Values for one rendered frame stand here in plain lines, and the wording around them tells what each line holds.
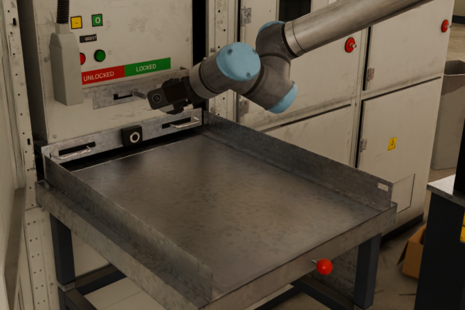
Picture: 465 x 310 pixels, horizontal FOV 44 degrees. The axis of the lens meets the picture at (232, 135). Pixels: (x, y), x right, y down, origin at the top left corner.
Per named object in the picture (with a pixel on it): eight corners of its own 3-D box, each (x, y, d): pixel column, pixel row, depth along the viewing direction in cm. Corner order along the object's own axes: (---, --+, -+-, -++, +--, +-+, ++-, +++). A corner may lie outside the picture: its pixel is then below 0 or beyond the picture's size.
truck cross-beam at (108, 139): (201, 124, 186) (201, 107, 184) (43, 168, 152) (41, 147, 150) (192, 121, 189) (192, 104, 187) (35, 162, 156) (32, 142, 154)
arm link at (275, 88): (302, 70, 140) (263, 46, 134) (300, 107, 134) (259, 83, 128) (276, 87, 147) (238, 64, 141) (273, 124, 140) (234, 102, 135)
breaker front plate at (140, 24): (194, 113, 183) (193, -43, 166) (51, 149, 152) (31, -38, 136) (192, 112, 184) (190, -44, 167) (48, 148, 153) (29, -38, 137)
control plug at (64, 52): (84, 103, 144) (79, 33, 138) (66, 106, 141) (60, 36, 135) (70, 96, 149) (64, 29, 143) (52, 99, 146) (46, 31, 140)
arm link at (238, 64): (259, 86, 127) (223, 66, 123) (227, 102, 137) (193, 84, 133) (267, 52, 131) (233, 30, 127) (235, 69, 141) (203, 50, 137)
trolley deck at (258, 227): (395, 224, 141) (398, 203, 139) (197, 335, 103) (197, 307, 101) (218, 146, 189) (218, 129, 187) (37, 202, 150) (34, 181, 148)
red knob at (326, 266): (333, 272, 120) (335, 259, 118) (324, 279, 118) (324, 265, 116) (317, 263, 123) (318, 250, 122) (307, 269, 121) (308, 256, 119)
